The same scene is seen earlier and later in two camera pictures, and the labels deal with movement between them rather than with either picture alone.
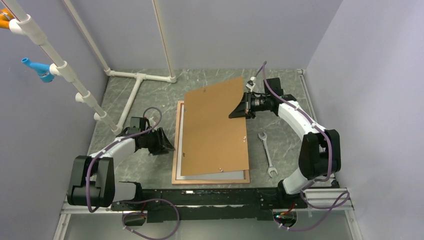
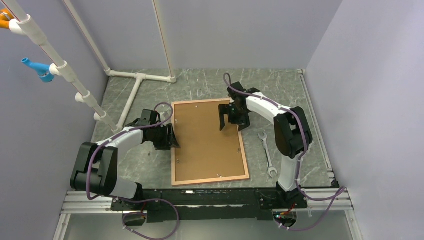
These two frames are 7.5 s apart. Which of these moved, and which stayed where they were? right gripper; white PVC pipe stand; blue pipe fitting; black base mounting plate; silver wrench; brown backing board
Moved: brown backing board; right gripper
Stayed: white PVC pipe stand; silver wrench; blue pipe fitting; black base mounting plate
